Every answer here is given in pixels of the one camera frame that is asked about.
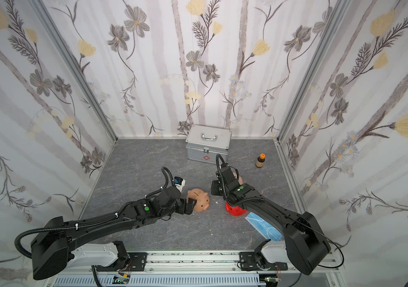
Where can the small brown orange-capped bottle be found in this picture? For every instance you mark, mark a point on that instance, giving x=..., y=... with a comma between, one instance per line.
x=261, y=161

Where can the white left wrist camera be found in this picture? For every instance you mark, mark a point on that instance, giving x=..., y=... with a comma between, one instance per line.
x=179, y=183

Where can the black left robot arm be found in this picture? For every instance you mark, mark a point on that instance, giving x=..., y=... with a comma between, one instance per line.
x=51, y=248

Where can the red piggy bank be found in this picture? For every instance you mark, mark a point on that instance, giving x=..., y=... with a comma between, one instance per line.
x=235, y=210

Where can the blue face mask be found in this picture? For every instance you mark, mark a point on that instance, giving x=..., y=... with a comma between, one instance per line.
x=263, y=227

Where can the silver aluminium first aid case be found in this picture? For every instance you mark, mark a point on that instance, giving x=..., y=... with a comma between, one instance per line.
x=204, y=143

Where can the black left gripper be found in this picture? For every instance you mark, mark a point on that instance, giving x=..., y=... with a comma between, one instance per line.
x=185, y=205

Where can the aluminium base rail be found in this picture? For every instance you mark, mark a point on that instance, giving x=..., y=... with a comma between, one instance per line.
x=216, y=269

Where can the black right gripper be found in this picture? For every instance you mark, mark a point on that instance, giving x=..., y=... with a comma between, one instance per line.
x=223, y=183

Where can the pink piggy bank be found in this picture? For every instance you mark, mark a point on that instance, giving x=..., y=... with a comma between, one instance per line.
x=201, y=197
x=240, y=180

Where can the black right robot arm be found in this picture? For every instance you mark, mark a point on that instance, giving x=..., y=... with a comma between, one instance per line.
x=305, y=244

